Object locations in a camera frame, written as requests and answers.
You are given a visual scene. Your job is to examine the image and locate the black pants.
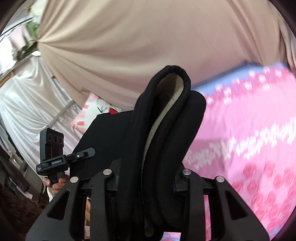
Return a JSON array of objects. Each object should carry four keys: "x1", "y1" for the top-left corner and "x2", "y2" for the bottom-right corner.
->
[{"x1": 70, "y1": 66, "x2": 206, "y2": 240}]

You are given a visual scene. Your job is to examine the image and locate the person left hand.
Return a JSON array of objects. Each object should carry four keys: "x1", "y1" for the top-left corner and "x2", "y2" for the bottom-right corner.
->
[{"x1": 43, "y1": 174, "x2": 69, "y2": 195}]

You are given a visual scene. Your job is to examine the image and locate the silver satin drape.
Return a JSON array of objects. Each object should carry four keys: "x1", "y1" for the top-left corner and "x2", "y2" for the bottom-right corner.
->
[{"x1": 0, "y1": 22, "x2": 88, "y2": 172}]

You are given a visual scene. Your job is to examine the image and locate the white cat face pillow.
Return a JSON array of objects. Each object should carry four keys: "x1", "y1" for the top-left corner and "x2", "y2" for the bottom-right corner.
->
[{"x1": 70, "y1": 92, "x2": 122, "y2": 133}]

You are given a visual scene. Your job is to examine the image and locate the beige curtain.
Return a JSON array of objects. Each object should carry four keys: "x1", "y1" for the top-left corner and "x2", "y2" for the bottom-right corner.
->
[{"x1": 38, "y1": 1, "x2": 295, "y2": 109}]

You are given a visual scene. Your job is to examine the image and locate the pink rose bed sheet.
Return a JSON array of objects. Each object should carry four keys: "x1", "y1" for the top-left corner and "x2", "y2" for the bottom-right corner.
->
[{"x1": 183, "y1": 63, "x2": 295, "y2": 238}]

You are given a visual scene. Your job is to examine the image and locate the grey metal bed rail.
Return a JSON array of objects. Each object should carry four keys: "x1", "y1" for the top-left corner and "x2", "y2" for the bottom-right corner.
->
[{"x1": 47, "y1": 100, "x2": 75, "y2": 128}]

